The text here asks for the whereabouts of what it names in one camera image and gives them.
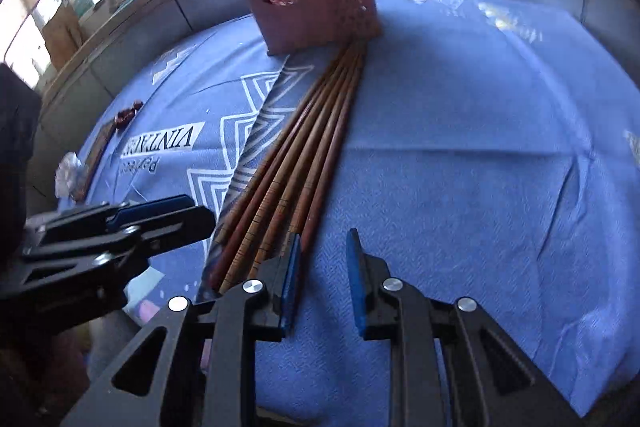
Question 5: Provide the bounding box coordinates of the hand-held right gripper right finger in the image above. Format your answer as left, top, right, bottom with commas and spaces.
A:
346, 229, 596, 427

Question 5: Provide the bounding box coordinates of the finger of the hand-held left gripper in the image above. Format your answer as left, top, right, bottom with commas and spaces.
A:
22, 194, 197, 245
0, 206, 217, 338

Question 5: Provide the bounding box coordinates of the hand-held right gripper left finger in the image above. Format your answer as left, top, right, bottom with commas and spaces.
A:
60, 233, 302, 427

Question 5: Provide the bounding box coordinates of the bundle of wooden chopsticks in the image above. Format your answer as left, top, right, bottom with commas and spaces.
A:
207, 41, 368, 295

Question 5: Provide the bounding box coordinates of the pink perforated utensil holder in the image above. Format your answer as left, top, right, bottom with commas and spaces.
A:
234, 0, 383, 56

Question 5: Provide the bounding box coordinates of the crumpled white plastic wrapper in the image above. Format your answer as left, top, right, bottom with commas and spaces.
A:
54, 151, 85, 198

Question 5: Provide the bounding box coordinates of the brown paper bag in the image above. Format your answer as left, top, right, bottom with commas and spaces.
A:
42, 4, 85, 70

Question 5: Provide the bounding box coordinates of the blue printed cloth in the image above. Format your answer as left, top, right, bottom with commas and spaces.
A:
57, 0, 640, 418

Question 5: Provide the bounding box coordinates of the flat wooden frame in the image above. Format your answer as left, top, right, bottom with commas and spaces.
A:
70, 118, 118, 202

